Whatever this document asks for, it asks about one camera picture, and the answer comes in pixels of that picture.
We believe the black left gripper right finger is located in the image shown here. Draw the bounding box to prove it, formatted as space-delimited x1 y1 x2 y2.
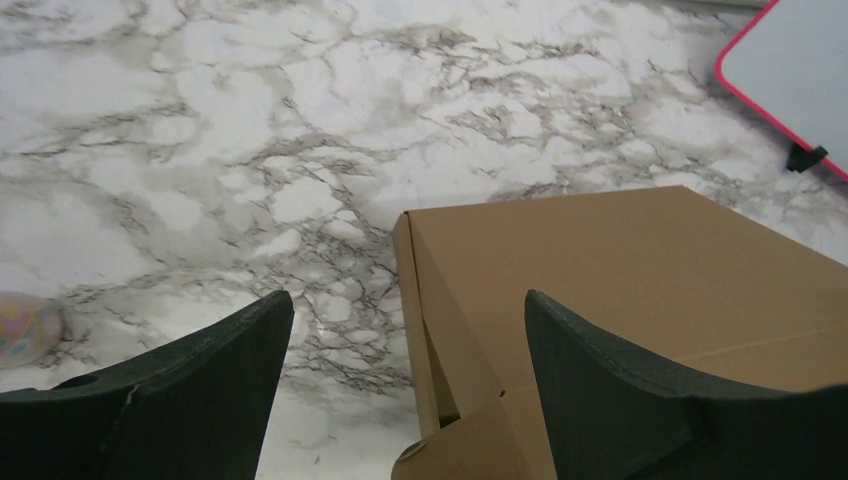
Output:
524 290 847 479

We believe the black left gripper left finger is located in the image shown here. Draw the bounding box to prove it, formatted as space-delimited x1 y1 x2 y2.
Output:
1 290 294 479

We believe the brown cardboard box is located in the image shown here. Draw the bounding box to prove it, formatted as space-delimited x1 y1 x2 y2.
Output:
392 186 847 479

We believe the pink capped small bottle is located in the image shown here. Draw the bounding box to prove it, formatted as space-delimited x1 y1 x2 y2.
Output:
1 291 65 369

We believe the black whiteboard stand clip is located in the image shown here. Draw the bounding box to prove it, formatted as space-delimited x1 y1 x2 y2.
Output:
786 143 828 173

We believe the pink framed whiteboard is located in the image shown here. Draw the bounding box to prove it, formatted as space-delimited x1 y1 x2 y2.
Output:
715 0 847 178

